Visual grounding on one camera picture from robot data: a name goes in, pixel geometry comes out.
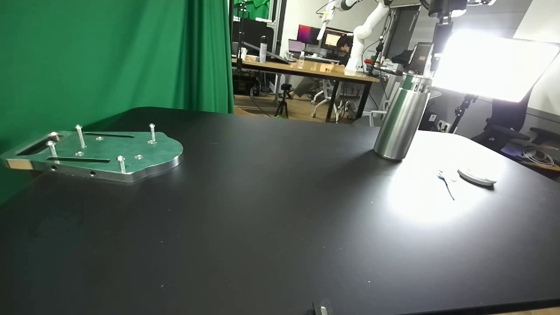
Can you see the wooden background desk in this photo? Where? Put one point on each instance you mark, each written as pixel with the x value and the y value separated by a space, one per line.
pixel 316 70

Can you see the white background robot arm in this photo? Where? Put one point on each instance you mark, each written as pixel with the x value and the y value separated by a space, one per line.
pixel 362 29

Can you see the green screen curtain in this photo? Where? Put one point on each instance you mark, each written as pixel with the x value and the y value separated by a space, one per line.
pixel 77 61

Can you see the stainless steel flask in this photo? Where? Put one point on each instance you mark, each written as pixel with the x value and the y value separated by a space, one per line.
pixel 402 117

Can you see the metal plate with bolts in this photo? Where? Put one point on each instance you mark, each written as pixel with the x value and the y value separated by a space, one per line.
pixel 117 155

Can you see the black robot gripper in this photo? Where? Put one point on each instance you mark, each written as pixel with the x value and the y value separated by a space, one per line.
pixel 442 8

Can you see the computer monitor with pink screen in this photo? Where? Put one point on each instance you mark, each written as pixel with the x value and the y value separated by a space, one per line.
pixel 306 33

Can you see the bright studio light panel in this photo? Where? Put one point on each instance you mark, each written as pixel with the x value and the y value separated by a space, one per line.
pixel 491 66

